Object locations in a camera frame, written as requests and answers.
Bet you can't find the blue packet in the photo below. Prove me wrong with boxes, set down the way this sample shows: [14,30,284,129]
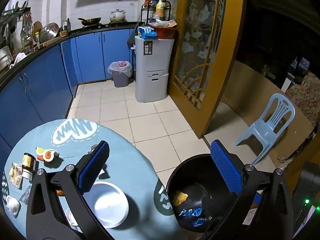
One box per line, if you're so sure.
[138,26,158,40]

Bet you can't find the black wire rack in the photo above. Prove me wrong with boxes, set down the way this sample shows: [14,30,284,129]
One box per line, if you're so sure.
[140,1,172,23]

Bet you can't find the brown bottle with white cap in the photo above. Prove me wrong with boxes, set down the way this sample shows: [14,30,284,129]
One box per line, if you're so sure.
[21,153,37,180]

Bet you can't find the black kitchen countertop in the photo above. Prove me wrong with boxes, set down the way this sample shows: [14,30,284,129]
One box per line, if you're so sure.
[0,21,140,88]

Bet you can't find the yellow wrapper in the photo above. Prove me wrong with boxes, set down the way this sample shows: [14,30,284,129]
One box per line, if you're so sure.
[172,191,189,207]

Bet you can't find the yellow bottle on rack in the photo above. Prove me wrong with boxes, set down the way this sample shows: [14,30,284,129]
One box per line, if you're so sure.
[155,0,165,18]

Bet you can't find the wall utensil rack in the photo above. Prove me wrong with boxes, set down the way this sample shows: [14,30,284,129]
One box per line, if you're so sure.
[0,1,32,48]

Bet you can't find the grey plastic drawer cabinet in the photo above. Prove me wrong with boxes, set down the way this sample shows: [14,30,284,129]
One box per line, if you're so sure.
[134,35,175,103]

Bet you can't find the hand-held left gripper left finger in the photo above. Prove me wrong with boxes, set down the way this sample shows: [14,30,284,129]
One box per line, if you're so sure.
[26,140,115,240]

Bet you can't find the steel bowl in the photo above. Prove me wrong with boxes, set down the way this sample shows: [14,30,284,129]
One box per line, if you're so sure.
[40,23,60,43]

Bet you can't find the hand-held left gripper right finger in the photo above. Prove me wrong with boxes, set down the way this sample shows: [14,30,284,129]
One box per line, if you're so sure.
[206,140,294,240]

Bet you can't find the brown cardboard sheet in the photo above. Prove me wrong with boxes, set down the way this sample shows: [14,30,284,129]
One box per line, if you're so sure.
[220,60,316,170]

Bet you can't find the white cloth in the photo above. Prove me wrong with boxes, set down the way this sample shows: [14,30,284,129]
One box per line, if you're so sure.
[10,52,27,68]

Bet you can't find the black wok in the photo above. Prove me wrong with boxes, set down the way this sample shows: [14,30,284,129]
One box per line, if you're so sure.
[78,17,102,27]

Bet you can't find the white crumpled tissue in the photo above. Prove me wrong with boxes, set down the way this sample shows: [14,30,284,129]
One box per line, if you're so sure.
[5,195,20,217]

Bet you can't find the light blue plastic chair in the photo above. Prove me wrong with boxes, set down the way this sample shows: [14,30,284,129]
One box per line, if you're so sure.
[235,93,296,165]

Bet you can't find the clear plastic wrapper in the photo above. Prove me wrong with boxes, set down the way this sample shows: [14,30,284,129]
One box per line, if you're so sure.
[19,185,32,205]

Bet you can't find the clear bag of beige snacks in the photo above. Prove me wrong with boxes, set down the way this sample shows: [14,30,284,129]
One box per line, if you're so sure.
[9,162,24,188]

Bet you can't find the black trash bin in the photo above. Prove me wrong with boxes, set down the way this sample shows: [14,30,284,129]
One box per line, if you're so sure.
[166,154,265,238]

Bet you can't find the grey waste bin with bag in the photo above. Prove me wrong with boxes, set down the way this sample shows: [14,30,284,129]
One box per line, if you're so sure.
[108,61,132,88]

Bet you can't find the steel cooking pot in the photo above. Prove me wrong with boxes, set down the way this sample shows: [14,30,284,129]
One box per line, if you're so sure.
[109,9,126,22]

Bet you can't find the red basket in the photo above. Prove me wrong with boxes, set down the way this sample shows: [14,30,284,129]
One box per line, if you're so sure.
[149,22,178,40]

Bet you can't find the orange snack cup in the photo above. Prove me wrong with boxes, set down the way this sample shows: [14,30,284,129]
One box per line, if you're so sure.
[44,150,59,161]

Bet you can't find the floral sofa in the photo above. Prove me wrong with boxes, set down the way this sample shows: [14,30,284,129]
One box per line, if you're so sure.
[285,72,320,128]

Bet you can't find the small white plastic cup lid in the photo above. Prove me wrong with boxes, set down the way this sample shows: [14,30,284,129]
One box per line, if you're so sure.
[65,209,80,227]

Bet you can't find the wooden door with patterned glass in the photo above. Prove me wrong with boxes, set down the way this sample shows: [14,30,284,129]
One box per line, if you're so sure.
[167,0,245,139]

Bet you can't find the blue kitchen cabinets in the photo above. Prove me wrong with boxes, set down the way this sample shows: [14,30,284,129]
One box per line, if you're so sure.
[0,28,137,160]

